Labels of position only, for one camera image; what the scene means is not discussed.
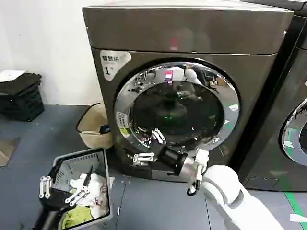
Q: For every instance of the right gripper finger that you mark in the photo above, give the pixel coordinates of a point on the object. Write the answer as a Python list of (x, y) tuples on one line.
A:
[(144, 158), (159, 137)]

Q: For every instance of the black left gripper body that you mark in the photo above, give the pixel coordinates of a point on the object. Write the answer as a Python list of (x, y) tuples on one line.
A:
[(57, 198)]

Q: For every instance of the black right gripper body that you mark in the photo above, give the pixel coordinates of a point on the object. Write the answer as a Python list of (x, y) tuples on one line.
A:
[(171, 159)]

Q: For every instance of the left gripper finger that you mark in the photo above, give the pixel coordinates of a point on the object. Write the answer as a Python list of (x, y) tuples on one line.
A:
[(45, 187), (80, 194)]

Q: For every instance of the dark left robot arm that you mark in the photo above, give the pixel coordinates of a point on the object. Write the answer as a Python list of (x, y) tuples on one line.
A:
[(45, 220)]

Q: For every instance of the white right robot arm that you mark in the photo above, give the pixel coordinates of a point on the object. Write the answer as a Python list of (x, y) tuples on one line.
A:
[(223, 184)]

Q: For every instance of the white cloth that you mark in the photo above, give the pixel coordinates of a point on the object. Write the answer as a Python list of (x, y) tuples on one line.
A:
[(96, 184)]

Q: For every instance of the yellow-green cloth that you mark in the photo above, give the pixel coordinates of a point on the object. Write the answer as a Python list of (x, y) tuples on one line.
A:
[(76, 215)]

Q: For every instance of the round chrome glass dryer door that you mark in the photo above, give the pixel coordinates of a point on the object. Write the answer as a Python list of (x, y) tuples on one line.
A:
[(177, 110)]

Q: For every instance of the grey plastic laundry basket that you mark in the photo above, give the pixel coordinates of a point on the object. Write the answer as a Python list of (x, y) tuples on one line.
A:
[(79, 160)]

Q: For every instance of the small black device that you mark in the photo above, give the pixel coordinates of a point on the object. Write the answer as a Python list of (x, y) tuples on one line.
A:
[(104, 129)]

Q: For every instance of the flat brown cardboard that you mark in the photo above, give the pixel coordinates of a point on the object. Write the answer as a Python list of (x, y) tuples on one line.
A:
[(7, 151)]

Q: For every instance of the beige fabric bin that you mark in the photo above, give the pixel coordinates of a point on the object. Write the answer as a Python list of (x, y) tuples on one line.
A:
[(96, 119)]

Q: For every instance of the black plastic crate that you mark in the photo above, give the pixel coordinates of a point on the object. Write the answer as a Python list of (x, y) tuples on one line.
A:
[(21, 105)]

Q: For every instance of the white number sticker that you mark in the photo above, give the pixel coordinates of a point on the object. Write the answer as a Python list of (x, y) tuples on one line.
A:
[(112, 63)]

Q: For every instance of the grey front-load dryer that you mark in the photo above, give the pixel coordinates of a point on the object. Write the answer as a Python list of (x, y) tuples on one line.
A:
[(182, 33)]

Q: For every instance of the black folded cloth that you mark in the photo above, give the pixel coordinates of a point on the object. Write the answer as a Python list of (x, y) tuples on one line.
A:
[(24, 82)]

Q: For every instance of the grey dryer with cut-off door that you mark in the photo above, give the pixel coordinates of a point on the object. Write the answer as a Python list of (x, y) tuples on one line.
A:
[(275, 134)]

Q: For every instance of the white paper sheet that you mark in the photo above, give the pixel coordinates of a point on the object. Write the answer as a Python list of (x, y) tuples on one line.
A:
[(10, 75)]

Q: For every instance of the chrome door of cut-off dryer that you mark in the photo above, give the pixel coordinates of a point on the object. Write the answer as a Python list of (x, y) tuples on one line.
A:
[(293, 134)]

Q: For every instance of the white paper scrap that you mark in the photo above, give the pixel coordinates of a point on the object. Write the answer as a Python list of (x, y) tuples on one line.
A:
[(298, 218)]

